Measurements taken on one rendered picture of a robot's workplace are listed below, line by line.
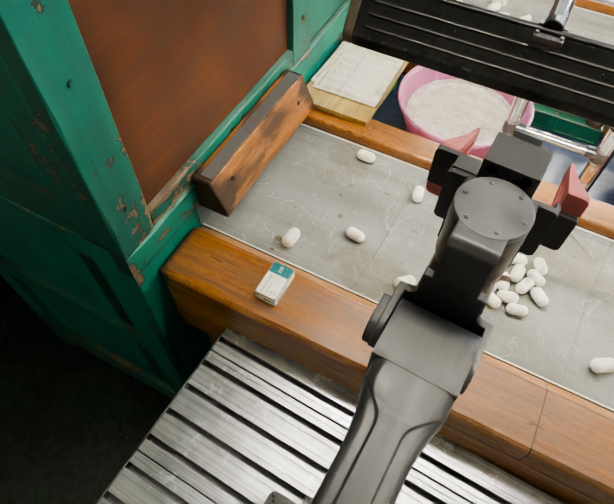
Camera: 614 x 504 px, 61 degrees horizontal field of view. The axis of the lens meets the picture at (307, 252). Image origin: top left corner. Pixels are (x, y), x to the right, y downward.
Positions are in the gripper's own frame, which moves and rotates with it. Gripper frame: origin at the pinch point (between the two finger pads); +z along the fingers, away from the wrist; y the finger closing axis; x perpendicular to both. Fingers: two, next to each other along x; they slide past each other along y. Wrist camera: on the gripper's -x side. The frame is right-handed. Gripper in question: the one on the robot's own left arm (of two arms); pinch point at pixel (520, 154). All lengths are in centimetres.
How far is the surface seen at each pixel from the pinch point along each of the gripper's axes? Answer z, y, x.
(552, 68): 14.0, 1.0, -1.1
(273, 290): -12.8, 23.0, 28.9
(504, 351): -2.0, -10.3, 33.3
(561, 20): 17.0, 2.4, -5.0
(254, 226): -1.8, 34.0, 33.3
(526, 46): 14.7, 4.7, -2.3
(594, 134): 56, -11, 36
